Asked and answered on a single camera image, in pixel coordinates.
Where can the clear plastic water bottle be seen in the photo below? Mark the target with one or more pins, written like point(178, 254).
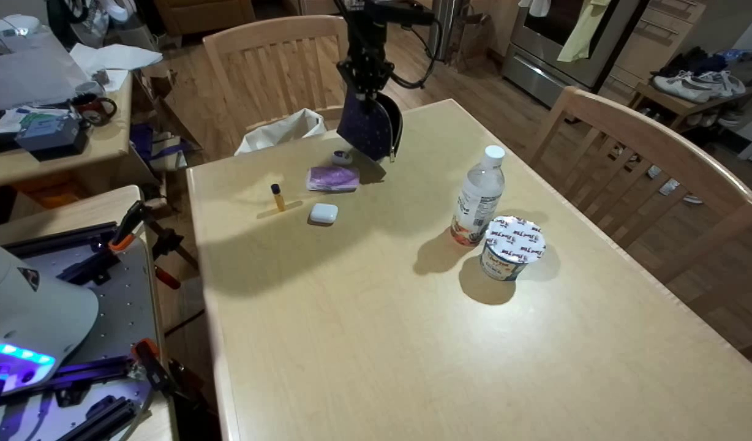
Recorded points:
point(477, 197)

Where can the yellow towel on oven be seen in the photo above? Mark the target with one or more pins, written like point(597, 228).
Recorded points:
point(578, 43)

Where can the white bag on chair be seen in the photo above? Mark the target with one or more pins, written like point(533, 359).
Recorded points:
point(296, 126)

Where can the white paper on desk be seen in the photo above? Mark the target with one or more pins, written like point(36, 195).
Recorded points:
point(112, 61)

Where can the small dark navy pouch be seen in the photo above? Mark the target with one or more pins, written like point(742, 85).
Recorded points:
point(372, 126)

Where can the wooden chair behind table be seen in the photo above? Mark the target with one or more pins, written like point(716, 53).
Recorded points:
point(275, 68)

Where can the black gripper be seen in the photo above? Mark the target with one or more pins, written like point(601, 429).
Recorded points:
point(366, 69)

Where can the blue grey device on desk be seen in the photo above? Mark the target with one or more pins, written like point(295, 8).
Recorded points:
point(52, 135)

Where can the orange black clamp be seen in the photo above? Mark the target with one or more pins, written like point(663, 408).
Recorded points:
point(139, 223)

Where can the white earbuds case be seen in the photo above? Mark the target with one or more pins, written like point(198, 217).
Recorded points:
point(323, 215)

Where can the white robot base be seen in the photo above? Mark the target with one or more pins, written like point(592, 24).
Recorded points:
point(41, 321)

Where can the white sneakers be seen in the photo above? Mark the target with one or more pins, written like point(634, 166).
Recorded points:
point(700, 86)

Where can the purple tissue packet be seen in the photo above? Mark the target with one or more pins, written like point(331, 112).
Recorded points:
point(331, 180)

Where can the low wooden shoe rack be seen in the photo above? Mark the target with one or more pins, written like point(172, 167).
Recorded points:
point(680, 114)

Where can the small round white container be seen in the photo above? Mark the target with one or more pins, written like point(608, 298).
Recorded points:
point(341, 157)

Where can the small amber vial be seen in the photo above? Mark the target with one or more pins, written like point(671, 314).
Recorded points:
point(278, 197)

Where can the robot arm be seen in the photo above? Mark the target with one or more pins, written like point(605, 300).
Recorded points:
point(405, 12)

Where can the wooden chair right side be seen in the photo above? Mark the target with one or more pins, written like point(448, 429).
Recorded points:
point(628, 172)

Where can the foil-lidded cup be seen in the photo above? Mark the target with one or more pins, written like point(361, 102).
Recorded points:
point(508, 246)

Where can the stainless steel oven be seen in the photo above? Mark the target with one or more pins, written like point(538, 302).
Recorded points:
point(538, 32)

